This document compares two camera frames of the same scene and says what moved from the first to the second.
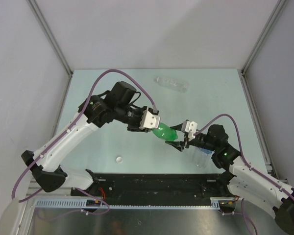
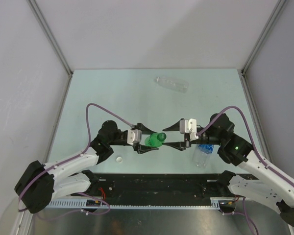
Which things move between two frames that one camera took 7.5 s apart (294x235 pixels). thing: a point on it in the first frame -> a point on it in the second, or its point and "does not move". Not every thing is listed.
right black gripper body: x=199 y=142 does not move
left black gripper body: x=133 y=116 -> x=134 y=145
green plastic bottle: x=165 y=132 -> x=155 y=139
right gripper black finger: x=179 y=145 does not move
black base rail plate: x=154 y=185 does not move
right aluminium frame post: x=242 y=72 does not move
